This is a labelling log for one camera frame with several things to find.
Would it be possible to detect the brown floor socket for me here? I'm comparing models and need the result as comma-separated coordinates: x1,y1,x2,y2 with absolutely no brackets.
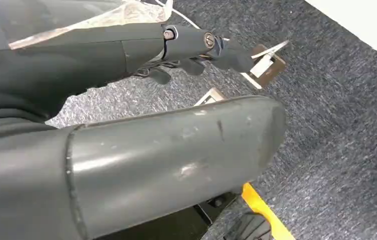
193,87,227,107

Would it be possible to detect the clear plastic sheet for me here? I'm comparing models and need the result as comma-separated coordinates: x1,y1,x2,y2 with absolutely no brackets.
0,0,175,60

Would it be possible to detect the white floor cable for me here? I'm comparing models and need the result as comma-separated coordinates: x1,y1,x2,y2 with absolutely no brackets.
153,0,231,42

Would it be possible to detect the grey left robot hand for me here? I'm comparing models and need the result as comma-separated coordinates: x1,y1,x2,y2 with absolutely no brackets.
0,23,288,240

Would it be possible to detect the black robot leg base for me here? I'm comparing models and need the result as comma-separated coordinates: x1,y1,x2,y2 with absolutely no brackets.
193,190,243,227

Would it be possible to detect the white desk panel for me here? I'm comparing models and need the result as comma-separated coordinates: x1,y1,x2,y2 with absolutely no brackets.
303,0,377,68

